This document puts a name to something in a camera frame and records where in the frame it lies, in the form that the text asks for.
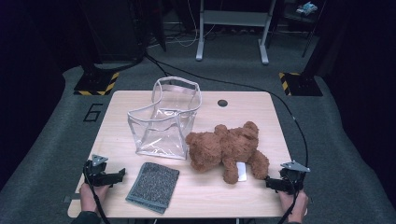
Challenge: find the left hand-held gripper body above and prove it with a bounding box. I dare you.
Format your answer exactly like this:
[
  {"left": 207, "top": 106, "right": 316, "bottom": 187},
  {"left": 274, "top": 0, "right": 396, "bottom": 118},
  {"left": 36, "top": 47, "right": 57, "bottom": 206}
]
[{"left": 83, "top": 154, "right": 110, "bottom": 188}]

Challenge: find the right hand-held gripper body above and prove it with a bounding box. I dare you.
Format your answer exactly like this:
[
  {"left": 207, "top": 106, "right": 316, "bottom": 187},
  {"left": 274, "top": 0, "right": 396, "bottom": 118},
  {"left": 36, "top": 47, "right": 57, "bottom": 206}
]
[{"left": 278, "top": 160, "right": 311, "bottom": 196}]

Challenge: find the grey cloth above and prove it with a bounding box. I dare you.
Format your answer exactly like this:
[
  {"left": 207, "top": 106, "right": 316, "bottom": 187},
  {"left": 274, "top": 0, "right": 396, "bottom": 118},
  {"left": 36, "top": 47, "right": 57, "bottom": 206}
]
[{"left": 125, "top": 161, "right": 180, "bottom": 215}]

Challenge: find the clear plastic bag white trim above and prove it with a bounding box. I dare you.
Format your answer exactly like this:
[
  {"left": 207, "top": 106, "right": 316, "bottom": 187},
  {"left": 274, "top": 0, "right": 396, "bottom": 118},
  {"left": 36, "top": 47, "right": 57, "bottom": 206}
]
[{"left": 126, "top": 76, "right": 203, "bottom": 161}]

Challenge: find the brown teddy bear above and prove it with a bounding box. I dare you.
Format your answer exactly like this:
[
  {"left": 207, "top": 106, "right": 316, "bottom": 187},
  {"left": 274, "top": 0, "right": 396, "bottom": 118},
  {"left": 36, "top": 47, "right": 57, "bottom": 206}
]
[{"left": 185, "top": 120, "right": 271, "bottom": 185}]

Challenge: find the person's left hand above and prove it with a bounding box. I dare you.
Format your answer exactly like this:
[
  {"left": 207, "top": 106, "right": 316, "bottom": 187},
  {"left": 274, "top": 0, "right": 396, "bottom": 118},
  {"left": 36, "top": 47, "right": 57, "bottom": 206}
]
[{"left": 78, "top": 182, "right": 110, "bottom": 213}]

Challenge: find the person's right hand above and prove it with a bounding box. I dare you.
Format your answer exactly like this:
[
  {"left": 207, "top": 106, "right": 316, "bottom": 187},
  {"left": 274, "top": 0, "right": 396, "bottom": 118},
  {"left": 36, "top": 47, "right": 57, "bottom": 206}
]
[{"left": 277, "top": 189, "right": 309, "bottom": 223}]

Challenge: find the black stand base striped edge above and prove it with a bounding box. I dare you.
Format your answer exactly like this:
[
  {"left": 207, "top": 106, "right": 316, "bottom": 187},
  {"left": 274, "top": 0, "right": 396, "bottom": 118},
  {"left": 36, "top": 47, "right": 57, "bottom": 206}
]
[
  {"left": 73, "top": 72, "right": 120, "bottom": 96},
  {"left": 278, "top": 72, "right": 324, "bottom": 97}
]

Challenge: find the black cabinet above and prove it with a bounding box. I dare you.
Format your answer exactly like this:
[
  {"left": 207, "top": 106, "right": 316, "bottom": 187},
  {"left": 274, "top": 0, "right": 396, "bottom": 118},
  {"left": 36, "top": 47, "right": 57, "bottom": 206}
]
[{"left": 78, "top": 0, "right": 148, "bottom": 63}]

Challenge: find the blue white packet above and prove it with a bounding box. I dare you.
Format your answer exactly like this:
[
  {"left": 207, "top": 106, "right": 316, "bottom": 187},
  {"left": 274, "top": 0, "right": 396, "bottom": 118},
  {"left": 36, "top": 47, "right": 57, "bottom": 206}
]
[{"left": 295, "top": 1, "right": 318, "bottom": 17}]

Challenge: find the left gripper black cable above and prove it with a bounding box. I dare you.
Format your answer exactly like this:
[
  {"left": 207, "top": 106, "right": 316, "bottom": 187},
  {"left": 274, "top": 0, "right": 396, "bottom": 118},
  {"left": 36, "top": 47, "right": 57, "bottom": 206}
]
[{"left": 82, "top": 164, "right": 111, "bottom": 224}]

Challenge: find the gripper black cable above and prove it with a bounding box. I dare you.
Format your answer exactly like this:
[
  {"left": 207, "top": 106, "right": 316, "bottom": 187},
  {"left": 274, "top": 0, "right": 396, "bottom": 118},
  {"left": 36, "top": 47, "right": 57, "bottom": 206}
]
[
  {"left": 276, "top": 174, "right": 301, "bottom": 224},
  {"left": 82, "top": 164, "right": 111, "bottom": 224}
]

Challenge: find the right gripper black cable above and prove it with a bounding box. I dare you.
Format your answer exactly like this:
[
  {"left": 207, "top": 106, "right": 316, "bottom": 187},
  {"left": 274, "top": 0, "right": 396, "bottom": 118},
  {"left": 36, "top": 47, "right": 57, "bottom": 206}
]
[{"left": 276, "top": 174, "right": 301, "bottom": 224}]

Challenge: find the short black floor cable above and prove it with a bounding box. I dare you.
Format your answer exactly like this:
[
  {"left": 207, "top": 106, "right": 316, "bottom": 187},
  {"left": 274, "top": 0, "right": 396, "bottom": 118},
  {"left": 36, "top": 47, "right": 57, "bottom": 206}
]
[{"left": 144, "top": 53, "right": 172, "bottom": 77}]

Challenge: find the white floor cable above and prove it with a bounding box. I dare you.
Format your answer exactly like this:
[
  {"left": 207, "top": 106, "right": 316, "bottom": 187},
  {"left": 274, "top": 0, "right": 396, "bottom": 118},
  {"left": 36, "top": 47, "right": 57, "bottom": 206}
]
[{"left": 148, "top": 0, "right": 217, "bottom": 49}]

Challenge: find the white metal desk frame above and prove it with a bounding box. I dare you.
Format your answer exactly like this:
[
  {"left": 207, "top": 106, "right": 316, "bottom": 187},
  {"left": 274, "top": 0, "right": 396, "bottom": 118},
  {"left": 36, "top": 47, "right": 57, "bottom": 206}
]
[{"left": 195, "top": 0, "right": 277, "bottom": 65}]

